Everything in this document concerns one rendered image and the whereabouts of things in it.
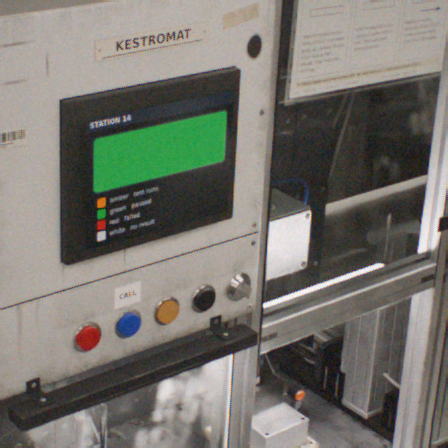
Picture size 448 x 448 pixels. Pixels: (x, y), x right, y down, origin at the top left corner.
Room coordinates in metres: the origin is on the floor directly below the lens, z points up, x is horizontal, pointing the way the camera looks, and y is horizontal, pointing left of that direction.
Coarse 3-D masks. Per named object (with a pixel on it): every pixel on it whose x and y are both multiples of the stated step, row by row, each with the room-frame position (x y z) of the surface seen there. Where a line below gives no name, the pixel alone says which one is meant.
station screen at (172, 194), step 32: (224, 96) 1.37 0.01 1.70; (96, 128) 1.25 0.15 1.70; (128, 128) 1.28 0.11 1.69; (224, 160) 1.37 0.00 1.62; (96, 192) 1.25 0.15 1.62; (128, 192) 1.28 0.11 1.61; (160, 192) 1.31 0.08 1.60; (192, 192) 1.34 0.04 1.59; (224, 192) 1.37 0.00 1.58; (96, 224) 1.25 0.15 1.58; (128, 224) 1.28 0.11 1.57; (160, 224) 1.31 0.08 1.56
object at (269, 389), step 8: (256, 376) 1.74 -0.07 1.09; (264, 376) 1.76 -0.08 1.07; (272, 376) 1.76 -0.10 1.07; (256, 384) 1.74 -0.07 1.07; (264, 384) 1.74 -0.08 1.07; (272, 384) 1.74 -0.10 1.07; (280, 384) 1.75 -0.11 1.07; (256, 392) 1.71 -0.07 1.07; (264, 392) 1.72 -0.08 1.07; (272, 392) 1.73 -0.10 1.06; (280, 392) 1.75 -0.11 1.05; (256, 400) 1.71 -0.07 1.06; (264, 400) 1.72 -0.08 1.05; (272, 400) 1.73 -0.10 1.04; (280, 400) 1.75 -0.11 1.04; (256, 408) 1.71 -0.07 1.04; (264, 408) 1.72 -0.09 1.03
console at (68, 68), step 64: (64, 0) 1.34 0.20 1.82; (128, 0) 1.31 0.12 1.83; (192, 0) 1.36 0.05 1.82; (256, 0) 1.42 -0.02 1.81; (0, 64) 1.20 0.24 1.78; (64, 64) 1.25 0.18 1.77; (128, 64) 1.30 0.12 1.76; (192, 64) 1.36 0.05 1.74; (256, 64) 1.43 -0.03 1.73; (0, 128) 1.20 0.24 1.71; (64, 128) 1.24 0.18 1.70; (256, 128) 1.43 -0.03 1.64; (0, 192) 1.20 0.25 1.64; (64, 192) 1.24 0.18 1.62; (256, 192) 1.44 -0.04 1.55; (0, 256) 1.20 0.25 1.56; (64, 256) 1.24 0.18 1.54; (128, 256) 1.31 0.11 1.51; (192, 256) 1.37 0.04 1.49; (256, 256) 1.44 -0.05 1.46; (0, 320) 1.19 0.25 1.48; (64, 320) 1.25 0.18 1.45; (192, 320) 1.38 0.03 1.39; (0, 384) 1.19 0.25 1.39
